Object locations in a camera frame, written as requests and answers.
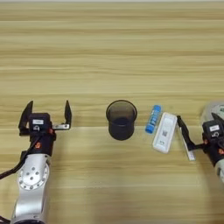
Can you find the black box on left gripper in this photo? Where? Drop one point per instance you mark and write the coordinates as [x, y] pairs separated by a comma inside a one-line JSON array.
[[39, 122]]

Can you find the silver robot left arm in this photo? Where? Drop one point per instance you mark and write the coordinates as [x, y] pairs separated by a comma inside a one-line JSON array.
[[32, 183]]

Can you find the white rectangular plastic case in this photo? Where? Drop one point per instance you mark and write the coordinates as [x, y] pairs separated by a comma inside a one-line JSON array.
[[164, 132]]

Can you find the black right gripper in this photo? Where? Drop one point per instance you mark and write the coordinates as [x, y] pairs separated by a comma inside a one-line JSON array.
[[214, 148]]

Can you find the white marker with black cap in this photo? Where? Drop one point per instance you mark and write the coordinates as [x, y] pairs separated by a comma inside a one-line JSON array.
[[191, 154]]

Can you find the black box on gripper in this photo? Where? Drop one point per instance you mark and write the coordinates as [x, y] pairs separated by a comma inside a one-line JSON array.
[[39, 122], [214, 128]]

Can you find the blue glue stick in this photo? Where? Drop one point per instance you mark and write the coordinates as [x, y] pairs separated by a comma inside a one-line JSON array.
[[153, 119]]

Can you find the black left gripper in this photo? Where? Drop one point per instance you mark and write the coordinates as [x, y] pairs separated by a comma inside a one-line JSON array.
[[43, 143]]

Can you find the black mesh pen cup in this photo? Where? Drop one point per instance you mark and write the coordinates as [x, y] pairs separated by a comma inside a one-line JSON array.
[[121, 122]]

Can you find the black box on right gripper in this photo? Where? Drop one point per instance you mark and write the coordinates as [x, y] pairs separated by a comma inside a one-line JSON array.
[[214, 128]]

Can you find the clear tape roll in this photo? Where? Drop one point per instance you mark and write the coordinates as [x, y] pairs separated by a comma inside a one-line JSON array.
[[213, 109]]

